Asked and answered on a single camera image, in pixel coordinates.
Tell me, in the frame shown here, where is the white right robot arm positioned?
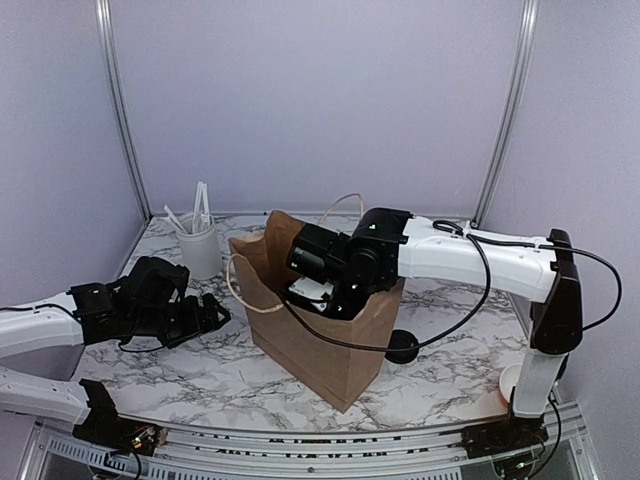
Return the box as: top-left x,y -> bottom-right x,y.
278,208 -> 583,458

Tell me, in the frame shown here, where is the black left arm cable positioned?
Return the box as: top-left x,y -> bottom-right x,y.
0,302 -> 171,354

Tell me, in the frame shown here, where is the right aluminium frame post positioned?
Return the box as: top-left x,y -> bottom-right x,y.
473,0 -> 539,226

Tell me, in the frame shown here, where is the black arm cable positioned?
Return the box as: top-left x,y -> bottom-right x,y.
0,302 -> 171,354
279,219 -> 624,354

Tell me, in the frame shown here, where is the black cup lid stack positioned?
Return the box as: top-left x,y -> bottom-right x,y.
385,329 -> 419,364

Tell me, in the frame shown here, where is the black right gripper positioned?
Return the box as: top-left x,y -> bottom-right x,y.
301,271 -> 381,360

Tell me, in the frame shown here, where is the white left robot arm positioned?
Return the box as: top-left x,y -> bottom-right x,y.
1,256 -> 231,456

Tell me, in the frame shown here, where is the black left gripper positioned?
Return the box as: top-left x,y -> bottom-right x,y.
129,292 -> 231,349

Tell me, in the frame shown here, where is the white orange paper cup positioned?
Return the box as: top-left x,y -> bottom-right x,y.
499,363 -> 522,405

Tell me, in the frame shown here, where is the aluminium frame post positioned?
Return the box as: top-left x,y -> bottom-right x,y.
473,0 -> 539,226
95,0 -> 152,224

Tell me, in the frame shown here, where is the brown paper bag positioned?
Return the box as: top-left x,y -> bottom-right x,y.
227,210 -> 404,413

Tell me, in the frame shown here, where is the aluminium front rail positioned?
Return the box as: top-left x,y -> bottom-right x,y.
16,403 -> 602,479

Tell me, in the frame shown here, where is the white cup with stirrers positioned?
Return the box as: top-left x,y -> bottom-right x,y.
163,181 -> 222,281

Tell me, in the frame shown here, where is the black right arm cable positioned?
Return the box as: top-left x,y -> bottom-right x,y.
279,219 -> 624,354

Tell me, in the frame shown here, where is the left aluminium frame post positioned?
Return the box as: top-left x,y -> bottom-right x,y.
95,0 -> 152,224

